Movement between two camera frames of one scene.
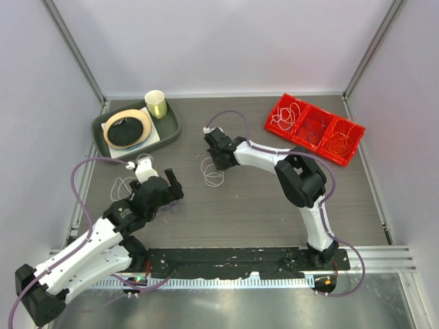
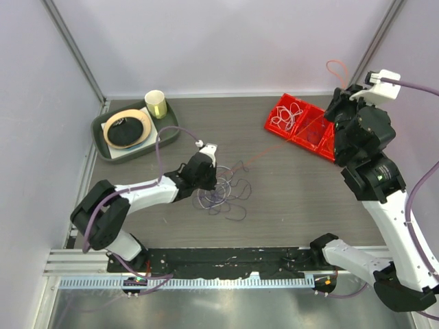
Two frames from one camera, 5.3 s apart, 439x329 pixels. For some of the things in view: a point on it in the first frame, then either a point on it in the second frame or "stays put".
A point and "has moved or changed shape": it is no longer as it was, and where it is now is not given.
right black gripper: [219, 166] → [342, 100]
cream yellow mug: [156, 103] stays put
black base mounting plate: [271, 262] stays put
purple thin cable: [170, 207] → [226, 194]
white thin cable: [286, 117] stays put
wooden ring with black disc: [126, 129] stays put
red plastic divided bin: [335, 138] stays put
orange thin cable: [339, 142] has moved or changed shape
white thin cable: [118, 190] → [209, 208]
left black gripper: [174, 190] → [213, 181]
